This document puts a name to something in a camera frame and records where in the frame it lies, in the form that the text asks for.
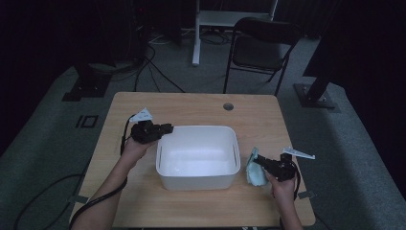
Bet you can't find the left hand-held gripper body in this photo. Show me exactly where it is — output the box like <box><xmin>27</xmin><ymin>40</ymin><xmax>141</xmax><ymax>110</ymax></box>
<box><xmin>128</xmin><ymin>107</ymin><xmax>168</xmax><ymax>145</ymax></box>

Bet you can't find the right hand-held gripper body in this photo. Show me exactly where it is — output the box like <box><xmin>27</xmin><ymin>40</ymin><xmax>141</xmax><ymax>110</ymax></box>
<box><xmin>267</xmin><ymin>146</ymin><xmax>316</xmax><ymax>183</ymax></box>

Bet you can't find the light blue cleaning cloth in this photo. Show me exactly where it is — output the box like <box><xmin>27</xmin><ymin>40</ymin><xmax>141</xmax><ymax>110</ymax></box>
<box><xmin>245</xmin><ymin>147</ymin><xmax>270</xmax><ymax>187</ymax></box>

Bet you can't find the white plastic storage bin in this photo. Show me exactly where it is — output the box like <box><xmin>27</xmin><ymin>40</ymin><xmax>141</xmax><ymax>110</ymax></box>
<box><xmin>155</xmin><ymin>125</ymin><xmax>241</xmax><ymax>192</ymax></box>

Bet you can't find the person's left hand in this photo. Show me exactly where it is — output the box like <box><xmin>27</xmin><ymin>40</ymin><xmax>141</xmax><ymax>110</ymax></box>
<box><xmin>120</xmin><ymin>136</ymin><xmax>158</xmax><ymax>168</ymax></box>

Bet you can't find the person's right hand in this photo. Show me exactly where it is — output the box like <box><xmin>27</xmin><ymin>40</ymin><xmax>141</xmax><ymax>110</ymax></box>
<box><xmin>265</xmin><ymin>172</ymin><xmax>297</xmax><ymax>209</ymax></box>

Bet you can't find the grey tape piece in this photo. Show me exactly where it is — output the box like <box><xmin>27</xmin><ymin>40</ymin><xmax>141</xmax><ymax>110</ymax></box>
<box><xmin>297</xmin><ymin>190</ymin><xmax>317</xmax><ymax>200</ymax></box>
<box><xmin>68</xmin><ymin>195</ymin><xmax>89</xmax><ymax>205</ymax></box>

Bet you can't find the black metal stand base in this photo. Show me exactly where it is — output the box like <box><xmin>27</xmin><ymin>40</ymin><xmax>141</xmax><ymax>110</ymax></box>
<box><xmin>61</xmin><ymin>61</ymin><xmax>113</xmax><ymax>103</ymax></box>
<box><xmin>293</xmin><ymin>44</ymin><xmax>339</xmax><ymax>110</ymax></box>

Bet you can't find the black folding chair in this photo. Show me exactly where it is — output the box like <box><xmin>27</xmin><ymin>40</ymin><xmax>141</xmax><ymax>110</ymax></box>
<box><xmin>222</xmin><ymin>16</ymin><xmax>303</xmax><ymax>98</ymax></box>

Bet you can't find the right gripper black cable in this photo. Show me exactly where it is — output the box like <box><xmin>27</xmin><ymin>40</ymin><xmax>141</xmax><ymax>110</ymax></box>
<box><xmin>279</xmin><ymin>161</ymin><xmax>304</xmax><ymax>230</ymax></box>

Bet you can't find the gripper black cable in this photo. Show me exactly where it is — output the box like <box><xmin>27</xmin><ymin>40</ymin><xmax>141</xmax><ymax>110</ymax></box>
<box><xmin>279</xmin><ymin>161</ymin><xmax>304</xmax><ymax>230</ymax></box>
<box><xmin>12</xmin><ymin>114</ymin><xmax>136</xmax><ymax>230</ymax></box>

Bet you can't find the black floor cable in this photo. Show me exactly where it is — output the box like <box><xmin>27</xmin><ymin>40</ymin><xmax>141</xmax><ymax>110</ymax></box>
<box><xmin>133</xmin><ymin>44</ymin><xmax>157</xmax><ymax>93</ymax></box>
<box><xmin>145</xmin><ymin>57</ymin><xmax>187</xmax><ymax>94</ymax></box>

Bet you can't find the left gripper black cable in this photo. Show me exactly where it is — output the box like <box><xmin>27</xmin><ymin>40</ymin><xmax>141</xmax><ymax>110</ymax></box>
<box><xmin>12</xmin><ymin>114</ymin><xmax>136</xmax><ymax>230</ymax></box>

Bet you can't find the white desk frame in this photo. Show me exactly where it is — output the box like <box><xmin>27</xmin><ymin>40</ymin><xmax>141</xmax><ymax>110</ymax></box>
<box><xmin>192</xmin><ymin>0</ymin><xmax>279</xmax><ymax>67</ymax></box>

